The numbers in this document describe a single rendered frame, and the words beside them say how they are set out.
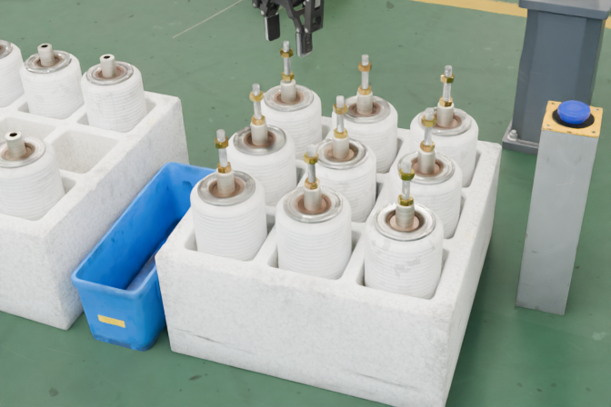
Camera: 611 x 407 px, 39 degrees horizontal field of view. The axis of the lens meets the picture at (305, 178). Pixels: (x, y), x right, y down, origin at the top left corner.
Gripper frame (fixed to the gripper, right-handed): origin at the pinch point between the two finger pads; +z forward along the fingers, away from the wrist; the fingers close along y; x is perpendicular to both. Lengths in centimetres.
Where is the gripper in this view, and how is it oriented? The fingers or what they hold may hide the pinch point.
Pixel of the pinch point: (287, 38)
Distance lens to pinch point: 126.6
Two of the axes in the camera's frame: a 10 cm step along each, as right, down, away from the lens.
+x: 7.5, -4.2, 5.1
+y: 6.6, 4.3, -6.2
